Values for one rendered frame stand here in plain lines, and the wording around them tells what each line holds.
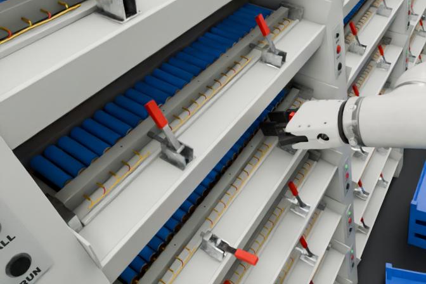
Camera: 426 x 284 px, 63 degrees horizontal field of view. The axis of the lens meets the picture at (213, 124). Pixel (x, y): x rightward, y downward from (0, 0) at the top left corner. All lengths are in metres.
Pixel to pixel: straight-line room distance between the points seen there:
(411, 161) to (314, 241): 1.09
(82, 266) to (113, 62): 0.20
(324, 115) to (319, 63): 0.21
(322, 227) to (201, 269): 0.57
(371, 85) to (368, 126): 0.71
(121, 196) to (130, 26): 0.20
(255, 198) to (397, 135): 0.26
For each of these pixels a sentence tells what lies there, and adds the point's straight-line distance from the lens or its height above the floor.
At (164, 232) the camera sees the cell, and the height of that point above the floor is 0.94.
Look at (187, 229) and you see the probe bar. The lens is 0.59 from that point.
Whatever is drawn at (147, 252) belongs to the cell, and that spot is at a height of 0.94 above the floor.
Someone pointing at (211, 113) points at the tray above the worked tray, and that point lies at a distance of 0.52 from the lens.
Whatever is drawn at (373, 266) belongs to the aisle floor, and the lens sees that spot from 1.62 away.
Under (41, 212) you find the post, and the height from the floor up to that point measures 1.18.
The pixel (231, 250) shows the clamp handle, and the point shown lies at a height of 0.91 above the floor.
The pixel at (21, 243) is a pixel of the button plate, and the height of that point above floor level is 1.17.
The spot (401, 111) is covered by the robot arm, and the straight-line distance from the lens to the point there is 0.57.
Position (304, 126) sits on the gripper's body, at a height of 0.99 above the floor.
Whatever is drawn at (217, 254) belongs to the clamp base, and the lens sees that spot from 0.58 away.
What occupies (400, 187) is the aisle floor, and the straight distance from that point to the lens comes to 1.90.
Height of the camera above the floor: 1.36
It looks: 33 degrees down
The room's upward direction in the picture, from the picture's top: 18 degrees counter-clockwise
